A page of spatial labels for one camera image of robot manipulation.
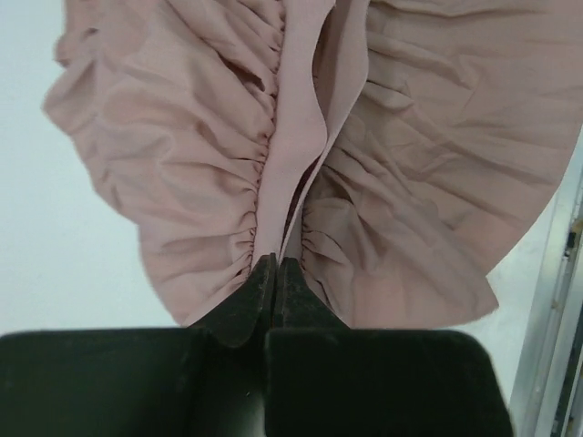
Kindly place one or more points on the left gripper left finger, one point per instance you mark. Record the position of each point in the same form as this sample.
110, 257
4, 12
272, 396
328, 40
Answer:
203, 380

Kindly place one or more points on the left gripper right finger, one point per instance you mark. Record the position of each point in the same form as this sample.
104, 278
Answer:
324, 379

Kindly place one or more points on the dusty pink skirt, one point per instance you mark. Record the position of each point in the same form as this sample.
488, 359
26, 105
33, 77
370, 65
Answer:
399, 148

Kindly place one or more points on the aluminium rail frame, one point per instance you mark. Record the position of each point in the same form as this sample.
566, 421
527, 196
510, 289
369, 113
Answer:
548, 375

